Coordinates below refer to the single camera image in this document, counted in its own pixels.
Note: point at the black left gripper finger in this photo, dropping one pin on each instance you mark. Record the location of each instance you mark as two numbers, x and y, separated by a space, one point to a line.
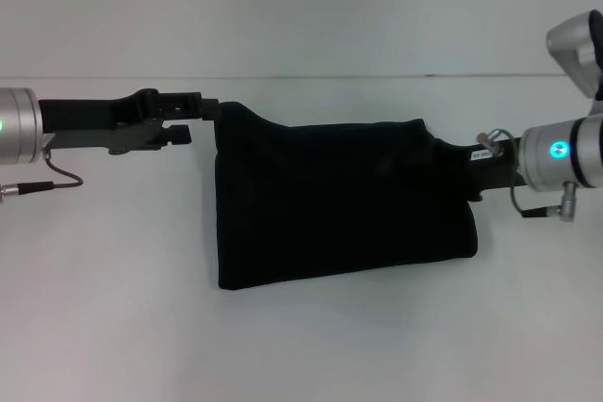
178 134
188 106

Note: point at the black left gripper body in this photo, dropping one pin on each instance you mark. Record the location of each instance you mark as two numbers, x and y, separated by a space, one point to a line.
94 124

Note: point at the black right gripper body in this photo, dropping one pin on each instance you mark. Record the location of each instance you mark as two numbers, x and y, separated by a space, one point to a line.
494 171

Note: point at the black shirt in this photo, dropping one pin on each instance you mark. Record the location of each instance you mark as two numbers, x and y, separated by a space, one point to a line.
339 204

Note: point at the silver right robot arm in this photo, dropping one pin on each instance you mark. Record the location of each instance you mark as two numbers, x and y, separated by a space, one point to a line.
565 157

